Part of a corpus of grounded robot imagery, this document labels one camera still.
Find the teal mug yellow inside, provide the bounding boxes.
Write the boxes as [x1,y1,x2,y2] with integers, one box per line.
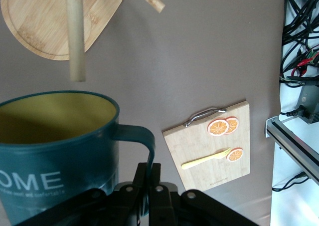
[0,90,157,226]

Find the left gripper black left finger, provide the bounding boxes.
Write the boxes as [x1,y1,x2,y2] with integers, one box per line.
[14,162,150,226]

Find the wooden mug tree rack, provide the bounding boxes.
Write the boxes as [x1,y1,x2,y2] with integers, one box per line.
[0,0,166,83]

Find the black cable tangle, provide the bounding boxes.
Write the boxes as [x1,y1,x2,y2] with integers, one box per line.
[279,0,319,87]

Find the yellow plastic fork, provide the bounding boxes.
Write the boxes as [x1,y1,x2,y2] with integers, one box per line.
[181,147,232,171]

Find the orange slice toy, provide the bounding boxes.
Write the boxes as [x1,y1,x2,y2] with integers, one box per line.
[207,118,230,138]
[223,116,239,136]
[226,147,244,163]

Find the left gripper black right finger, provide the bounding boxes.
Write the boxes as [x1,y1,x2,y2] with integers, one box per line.
[149,163,262,226]

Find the aluminium camera mount profile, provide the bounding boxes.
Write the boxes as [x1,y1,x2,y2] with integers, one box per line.
[264,116,319,184]

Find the grey power supply box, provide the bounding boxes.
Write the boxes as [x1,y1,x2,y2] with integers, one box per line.
[296,85,319,125]

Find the green circuit board red clips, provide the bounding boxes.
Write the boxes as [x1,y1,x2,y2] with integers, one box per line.
[295,48,319,71]

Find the thin black plug cable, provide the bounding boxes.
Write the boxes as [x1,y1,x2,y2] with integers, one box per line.
[271,172,310,192]

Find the bamboo cutting board metal handle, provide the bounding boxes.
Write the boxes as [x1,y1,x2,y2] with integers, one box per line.
[161,100,251,193]

